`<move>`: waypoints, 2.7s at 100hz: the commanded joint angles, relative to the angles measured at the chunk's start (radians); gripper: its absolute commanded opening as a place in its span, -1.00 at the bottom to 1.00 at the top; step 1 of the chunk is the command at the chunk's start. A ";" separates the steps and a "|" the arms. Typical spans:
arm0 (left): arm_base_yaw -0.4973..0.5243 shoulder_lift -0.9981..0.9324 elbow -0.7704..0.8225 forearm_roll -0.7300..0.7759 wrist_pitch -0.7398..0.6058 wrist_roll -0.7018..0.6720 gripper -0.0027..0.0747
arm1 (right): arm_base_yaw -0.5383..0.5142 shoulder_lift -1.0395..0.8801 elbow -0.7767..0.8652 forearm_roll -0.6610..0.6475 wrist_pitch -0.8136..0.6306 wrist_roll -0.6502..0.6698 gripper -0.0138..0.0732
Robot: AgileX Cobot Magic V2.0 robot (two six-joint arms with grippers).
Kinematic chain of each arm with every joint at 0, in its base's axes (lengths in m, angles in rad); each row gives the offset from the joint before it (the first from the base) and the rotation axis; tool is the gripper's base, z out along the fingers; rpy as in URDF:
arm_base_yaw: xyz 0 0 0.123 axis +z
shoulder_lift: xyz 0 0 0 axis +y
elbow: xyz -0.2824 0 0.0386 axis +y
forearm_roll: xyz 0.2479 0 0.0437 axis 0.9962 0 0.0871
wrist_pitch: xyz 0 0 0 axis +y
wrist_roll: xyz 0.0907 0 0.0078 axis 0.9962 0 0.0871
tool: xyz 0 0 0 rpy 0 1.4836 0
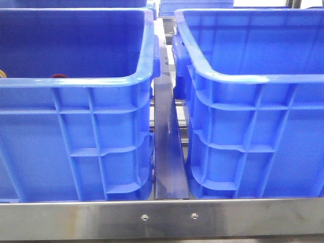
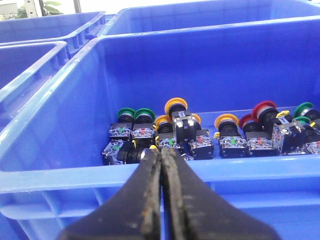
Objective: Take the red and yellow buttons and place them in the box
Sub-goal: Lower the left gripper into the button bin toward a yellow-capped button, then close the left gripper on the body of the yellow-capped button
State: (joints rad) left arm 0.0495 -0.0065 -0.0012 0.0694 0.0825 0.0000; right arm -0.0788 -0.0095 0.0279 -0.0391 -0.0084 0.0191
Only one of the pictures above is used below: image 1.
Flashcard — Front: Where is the yellow mushroom push button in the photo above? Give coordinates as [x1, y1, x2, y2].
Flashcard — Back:
[0, 70, 7, 78]

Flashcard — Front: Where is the blue plastic bin with buttons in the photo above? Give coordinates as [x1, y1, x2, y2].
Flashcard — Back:
[1, 8, 160, 203]

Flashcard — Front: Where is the blue plastic target bin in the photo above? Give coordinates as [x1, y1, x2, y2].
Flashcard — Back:
[172, 8, 323, 199]

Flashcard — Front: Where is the blue bin back centre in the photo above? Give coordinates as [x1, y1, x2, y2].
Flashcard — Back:
[159, 0, 234, 15]

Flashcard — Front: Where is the red mushroom push button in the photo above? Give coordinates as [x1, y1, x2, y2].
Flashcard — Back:
[51, 73, 67, 78]

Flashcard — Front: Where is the blue bin back left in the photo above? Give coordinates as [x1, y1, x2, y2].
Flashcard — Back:
[1, 0, 148, 8]

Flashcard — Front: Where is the stainless steel front rail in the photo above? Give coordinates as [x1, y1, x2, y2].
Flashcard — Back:
[1, 198, 323, 241]

